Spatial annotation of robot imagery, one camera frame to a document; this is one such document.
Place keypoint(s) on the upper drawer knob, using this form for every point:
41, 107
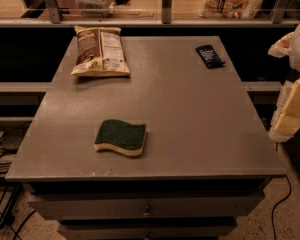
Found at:
147, 213

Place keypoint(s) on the grey drawer cabinet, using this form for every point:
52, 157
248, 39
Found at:
206, 158

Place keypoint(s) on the dark blue snack packet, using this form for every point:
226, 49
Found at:
209, 56

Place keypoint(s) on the colourful printed bag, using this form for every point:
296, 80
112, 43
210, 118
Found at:
232, 9

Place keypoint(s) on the green and yellow sponge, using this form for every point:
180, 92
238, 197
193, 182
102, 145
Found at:
121, 137

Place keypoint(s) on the brown snack bag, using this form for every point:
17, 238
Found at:
100, 53

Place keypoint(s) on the clear plastic container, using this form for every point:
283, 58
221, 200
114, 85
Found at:
95, 8

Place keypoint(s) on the metal shelf rail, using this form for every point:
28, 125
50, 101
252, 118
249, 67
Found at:
139, 13

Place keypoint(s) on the padded gripper finger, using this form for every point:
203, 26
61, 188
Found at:
286, 119
282, 47

